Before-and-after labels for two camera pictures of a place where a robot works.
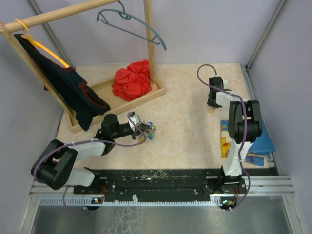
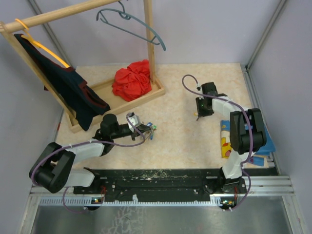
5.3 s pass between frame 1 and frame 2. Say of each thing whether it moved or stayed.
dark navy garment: stayed
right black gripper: moved
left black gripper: stayed
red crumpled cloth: stayed
